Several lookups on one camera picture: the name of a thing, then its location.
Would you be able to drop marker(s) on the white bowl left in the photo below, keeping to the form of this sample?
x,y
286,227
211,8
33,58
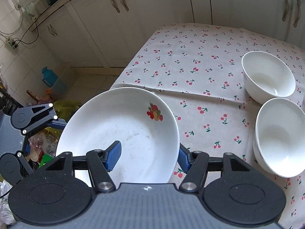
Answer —
x,y
266,77

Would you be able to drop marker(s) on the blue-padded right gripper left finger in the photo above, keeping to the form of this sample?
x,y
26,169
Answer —
x,y
111,155

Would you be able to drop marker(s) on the small white fruit-print dish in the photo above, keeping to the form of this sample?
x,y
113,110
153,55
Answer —
x,y
140,120

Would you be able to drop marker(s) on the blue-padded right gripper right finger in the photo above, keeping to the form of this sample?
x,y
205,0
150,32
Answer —
x,y
184,158

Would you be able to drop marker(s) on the blue plastic jug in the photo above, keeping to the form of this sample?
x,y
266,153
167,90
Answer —
x,y
49,77

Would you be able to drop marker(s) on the white power strip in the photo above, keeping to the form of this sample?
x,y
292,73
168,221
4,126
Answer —
x,y
12,43

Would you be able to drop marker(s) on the cherry-print tablecloth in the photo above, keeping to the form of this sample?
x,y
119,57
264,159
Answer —
x,y
196,69

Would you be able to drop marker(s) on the white kitchen cabinets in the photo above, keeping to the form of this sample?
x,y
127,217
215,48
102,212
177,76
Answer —
x,y
108,33

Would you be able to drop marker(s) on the white floral bowl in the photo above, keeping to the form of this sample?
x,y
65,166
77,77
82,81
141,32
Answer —
x,y
278,142

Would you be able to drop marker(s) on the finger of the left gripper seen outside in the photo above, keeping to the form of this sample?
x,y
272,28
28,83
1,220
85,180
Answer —
x,y
58,124

